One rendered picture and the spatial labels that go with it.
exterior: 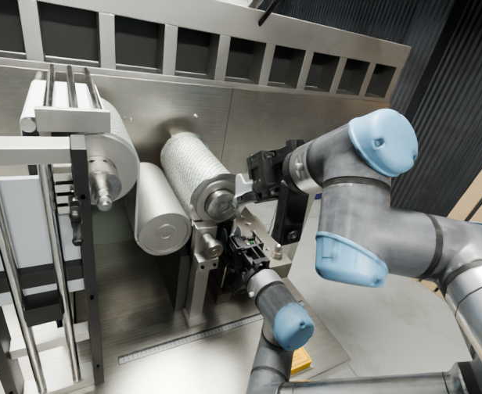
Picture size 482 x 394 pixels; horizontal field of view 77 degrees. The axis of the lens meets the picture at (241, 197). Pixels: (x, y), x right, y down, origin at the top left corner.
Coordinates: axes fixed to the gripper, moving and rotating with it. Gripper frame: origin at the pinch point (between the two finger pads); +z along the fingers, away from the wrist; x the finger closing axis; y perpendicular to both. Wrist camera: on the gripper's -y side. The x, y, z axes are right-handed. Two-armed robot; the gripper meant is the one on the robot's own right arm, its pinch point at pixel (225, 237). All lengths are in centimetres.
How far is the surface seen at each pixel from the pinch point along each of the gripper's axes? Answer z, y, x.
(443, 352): -10, -122, -161
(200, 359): -19.0, -20.4, 12.8
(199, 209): -6.2, 14.3, 9.9
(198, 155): 6.6, 22.0, 6.4
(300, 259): 91, -113, -115
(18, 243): -16.6, 19.5, 41.3
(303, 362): -29.0, -20.1, -10.4
